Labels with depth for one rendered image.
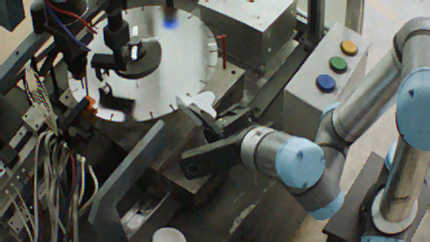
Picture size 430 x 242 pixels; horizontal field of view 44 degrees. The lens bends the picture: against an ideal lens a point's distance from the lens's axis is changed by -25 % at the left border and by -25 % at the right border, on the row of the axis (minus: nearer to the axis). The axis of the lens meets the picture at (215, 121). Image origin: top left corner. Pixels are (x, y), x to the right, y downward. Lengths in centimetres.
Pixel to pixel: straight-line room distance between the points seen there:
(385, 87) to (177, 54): 52
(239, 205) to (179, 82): 28
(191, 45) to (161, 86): 12
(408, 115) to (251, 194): 67
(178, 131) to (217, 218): 19
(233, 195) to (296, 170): 40
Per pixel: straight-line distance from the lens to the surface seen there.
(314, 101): 136
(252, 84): 155
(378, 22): 294
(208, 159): 117
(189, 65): 134
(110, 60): 127
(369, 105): 107
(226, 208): 138
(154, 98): 129
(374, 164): 147
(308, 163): 104
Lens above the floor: 195
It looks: 53 degrees down
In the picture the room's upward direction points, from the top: 2 degrees counter-clockwise
